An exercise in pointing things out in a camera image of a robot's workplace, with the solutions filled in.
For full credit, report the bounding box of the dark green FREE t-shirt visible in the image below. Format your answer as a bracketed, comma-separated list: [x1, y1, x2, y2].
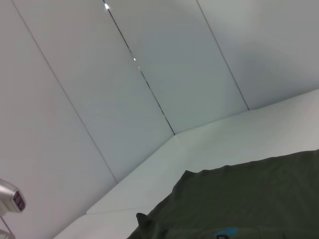
[127, 148, 319, 239]

